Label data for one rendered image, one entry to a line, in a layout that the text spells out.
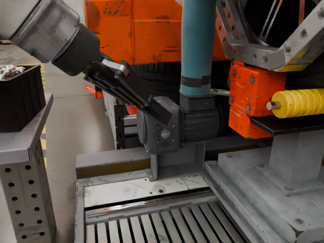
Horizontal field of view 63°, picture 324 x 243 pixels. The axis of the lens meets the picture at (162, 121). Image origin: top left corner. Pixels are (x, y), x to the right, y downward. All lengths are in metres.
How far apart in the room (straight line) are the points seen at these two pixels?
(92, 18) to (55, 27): 0.61
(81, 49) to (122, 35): 0.61
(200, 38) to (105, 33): 0.41
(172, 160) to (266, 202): 0.50
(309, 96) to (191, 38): 0.31
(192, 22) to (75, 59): 0.38
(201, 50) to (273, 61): 0.19
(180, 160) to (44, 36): 0.89
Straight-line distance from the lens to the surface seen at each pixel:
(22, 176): 0.84
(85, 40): 0.41
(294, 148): 0.82
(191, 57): 0.72
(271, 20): 0.82
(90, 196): 1.03
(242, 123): 0.71
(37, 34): 0.39
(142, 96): 0.44
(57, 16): 0.39
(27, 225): 0.93
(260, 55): 0.65
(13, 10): 0.38
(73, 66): 0.41
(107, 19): 1.00
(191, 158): 1.19
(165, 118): 0.52
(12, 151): 0.58
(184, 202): 1.00
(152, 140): 0.90
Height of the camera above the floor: 0.68
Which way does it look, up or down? 21 degrees down
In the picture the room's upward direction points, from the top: straight up
